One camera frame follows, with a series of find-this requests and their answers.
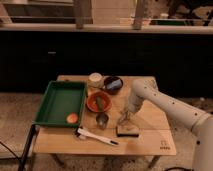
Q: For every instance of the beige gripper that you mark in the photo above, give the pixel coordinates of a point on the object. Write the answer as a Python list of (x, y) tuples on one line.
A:
[(128, 114)]

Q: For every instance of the grey blue towel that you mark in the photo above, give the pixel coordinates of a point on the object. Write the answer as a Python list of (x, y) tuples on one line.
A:
[(123, 120)]

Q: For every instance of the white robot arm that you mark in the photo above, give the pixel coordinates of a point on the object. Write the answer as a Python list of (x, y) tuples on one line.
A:
[(199, 122)]

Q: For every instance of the dark sponge block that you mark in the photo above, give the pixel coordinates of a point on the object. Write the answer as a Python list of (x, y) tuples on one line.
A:
[(127, 131)]

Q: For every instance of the small metal cup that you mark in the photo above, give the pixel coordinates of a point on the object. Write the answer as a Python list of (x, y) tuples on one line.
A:
[(102, 120)]

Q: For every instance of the wooden folding table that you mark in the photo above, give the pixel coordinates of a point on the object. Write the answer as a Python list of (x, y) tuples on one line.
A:
[(155, 137)]

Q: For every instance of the green cucumber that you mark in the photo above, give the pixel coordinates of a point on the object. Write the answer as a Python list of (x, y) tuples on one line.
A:
[(99, 104)]

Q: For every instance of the blue item in bowl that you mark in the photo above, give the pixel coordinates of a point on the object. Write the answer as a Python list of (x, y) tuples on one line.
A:
[(114, 85)]

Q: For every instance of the dark bowl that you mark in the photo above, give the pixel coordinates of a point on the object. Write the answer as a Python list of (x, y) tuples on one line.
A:
[(109, 80)]

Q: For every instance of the orange bowl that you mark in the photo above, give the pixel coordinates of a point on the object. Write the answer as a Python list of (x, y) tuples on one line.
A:
[(91, 102)]

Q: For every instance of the white round container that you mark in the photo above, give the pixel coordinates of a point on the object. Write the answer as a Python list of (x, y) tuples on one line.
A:
[(95, 80)]

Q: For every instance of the white dish brush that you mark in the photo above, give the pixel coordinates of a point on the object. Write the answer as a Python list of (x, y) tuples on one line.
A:
[(86, 133)]

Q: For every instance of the orange round fruit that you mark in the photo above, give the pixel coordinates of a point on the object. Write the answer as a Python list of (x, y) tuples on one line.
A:
[(72, 118)]

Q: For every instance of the green plastic tray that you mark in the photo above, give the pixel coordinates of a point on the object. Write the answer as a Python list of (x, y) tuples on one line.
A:
[(60, 99)]

